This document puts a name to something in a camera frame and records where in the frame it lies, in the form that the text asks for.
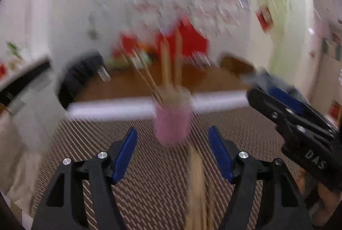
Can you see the green door curtain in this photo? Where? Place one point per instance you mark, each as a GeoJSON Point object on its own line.
{"type": "Point", "coordinates": [279, 12]}

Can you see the potted green plant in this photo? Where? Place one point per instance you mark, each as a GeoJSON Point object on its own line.
{"type": "Point", "coordinates": [15, 59]}

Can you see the black jacket on chair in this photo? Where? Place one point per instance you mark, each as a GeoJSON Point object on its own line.
{"type": "Point", "coordinates": [76, 75]}

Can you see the red diamond door decoration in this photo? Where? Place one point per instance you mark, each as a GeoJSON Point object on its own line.
{"type": "Point", "coordinates": [264, 17]}

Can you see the red box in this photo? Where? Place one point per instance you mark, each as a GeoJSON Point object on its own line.
{"type": "Point", "coordinates": [128, 43]}

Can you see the pink cylindrical cup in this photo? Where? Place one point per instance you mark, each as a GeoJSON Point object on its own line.
{"type": "Point", "coordinates": [173, 114]}

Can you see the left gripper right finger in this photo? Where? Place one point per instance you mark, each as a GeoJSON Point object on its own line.
{"type": "Point", "coordinates": [281, 205]}

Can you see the hanging wall brush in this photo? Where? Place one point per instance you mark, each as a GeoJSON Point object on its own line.
{"type": "Point", "coordinates": [92, 30]}

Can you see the beige cushioned chair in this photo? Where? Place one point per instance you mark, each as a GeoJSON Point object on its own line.
{"type": "Point", "coordinates": [19, 166]}

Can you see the brown wooden chair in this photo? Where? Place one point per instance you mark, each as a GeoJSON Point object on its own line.
{"type": "Point", "coordinates": [236, 65]}

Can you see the red gift bag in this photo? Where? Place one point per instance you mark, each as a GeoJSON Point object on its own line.
{"type": "Point", "coordinates": [192, 40]}

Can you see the right hand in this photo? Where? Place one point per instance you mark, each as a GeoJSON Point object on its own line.
{"type": "Point", "coordinates": [328, 200]}

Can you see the brown polka dot mat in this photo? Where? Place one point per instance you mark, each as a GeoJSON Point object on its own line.
{"type": "Point", "coordinates": [152, 194]}

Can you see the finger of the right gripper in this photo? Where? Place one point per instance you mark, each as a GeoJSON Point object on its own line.
{"type": "Point", "coordinates": [293, 100]}
{"type": "Point", "coordinates": [278, 113]}

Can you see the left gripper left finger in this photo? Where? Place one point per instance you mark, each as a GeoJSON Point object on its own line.
{"type": "Point", "coordinates": [62, 205]}

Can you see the green tray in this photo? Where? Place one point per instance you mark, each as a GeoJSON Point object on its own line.
{"type": "Point", "coordinates": [120, 60]}

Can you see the grey jacket on chair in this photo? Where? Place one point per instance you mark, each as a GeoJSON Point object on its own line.
{"type": "Point", "coordinates": [265, 81]}

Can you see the white black cabinet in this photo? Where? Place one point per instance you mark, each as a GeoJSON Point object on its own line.
{"type": "Point", "coordinates": [30, 98]}

